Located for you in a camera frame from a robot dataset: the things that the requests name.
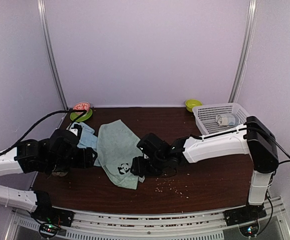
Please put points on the left aluminium corner post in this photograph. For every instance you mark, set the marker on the left aluminium corner post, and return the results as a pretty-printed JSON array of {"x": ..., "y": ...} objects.
[{"x": 50, "y": 53}]

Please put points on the light blue towel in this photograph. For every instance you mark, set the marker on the light blue towel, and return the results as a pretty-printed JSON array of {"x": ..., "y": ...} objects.
[{"x": 87, "y": 138}]

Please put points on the right aluminium corner post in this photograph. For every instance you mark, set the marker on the right aluminium corner post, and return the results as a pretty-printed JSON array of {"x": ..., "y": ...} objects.
[{"x": 246, "y": 46}]

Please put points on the white perforated plastic basket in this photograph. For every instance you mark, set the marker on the white perforated plastic basket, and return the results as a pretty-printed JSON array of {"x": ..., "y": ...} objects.
[{"x": 205, "y": 116}]

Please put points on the green saucer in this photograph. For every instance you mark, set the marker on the green saucer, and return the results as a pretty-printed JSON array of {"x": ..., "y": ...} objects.
[{"x": 74, "y": 117}]

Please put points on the rolled towel in basket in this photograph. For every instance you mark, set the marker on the rolled towel in basket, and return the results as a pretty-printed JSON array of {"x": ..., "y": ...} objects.
[{"x": 227, "y": 119}]

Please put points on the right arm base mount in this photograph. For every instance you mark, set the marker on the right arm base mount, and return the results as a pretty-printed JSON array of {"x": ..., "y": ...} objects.
[{"x": 247, "y": 218}]

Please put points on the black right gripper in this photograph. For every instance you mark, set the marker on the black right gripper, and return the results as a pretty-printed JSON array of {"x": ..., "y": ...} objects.
[{"x": 139, "y": 168}]

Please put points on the front aluminium rail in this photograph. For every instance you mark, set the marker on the front aluminium rail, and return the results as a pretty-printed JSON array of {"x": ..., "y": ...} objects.
[{"x": 202, "y": 225}]

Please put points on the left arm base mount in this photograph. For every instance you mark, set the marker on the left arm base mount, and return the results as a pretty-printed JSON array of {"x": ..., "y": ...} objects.
[{"x": 50, "y": 219}]

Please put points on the beige printed mug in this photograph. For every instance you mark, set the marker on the beige printed mug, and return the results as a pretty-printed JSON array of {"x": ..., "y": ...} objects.
[{"x": 60, "y": 172}]

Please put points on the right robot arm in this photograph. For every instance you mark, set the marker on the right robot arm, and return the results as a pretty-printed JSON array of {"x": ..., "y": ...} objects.
[{"x": 251, "y": 138}]

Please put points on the aluminium corner post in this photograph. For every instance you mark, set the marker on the aluminium corner post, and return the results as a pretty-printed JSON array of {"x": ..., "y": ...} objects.
[
  {"x": 246, "y": 46},
  {"x": 50, "y": 53}
]

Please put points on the lime green bowl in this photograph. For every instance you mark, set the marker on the lime green bowl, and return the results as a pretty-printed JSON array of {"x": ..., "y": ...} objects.
[{"x": 191, "y": 103}]

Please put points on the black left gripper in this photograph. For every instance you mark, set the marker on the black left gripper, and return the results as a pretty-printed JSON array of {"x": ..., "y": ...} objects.
[{"x": 85, "y": 160}]

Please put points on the mint green panda towel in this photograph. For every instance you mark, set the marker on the mint green panda towel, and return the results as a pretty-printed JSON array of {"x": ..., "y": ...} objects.
[{"x": 116, "y": 148}]

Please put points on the red patterned small bowl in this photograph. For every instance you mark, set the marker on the red patterned small bowl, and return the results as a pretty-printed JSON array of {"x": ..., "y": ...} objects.
[{"x": 81, "y": 108}]

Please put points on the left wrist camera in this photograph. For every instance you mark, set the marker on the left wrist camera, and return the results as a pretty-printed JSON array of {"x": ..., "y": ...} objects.
[{"x": 75, "y": 129}]

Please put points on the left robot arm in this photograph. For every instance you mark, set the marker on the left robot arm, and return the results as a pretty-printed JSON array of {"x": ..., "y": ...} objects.
[{"x": 56, "y": 154}]

